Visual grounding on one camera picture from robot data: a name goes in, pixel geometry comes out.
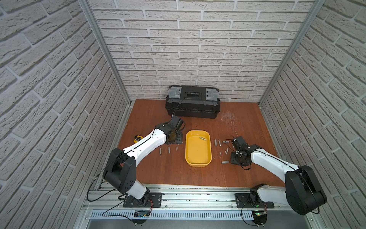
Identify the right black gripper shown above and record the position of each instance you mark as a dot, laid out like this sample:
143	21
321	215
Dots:
233	161

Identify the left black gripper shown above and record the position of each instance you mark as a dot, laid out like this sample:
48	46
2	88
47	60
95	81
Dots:
176	137

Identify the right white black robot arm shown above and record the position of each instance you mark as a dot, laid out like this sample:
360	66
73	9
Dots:
302	190

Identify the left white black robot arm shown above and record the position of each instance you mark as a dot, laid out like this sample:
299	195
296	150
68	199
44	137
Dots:
120	170

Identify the yellow plastic tray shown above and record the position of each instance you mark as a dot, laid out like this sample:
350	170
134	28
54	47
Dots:
198	153

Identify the black plastic toolbox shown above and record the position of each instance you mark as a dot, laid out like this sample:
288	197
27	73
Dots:
193	101

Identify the yellow tape measure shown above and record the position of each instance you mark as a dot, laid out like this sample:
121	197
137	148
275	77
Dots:
137	138

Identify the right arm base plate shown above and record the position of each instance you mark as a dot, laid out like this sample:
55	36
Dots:
250	200

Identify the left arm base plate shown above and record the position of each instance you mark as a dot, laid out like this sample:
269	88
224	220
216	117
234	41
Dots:
151	199

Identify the aluminium rail frame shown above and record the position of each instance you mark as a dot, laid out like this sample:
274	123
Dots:
175	202

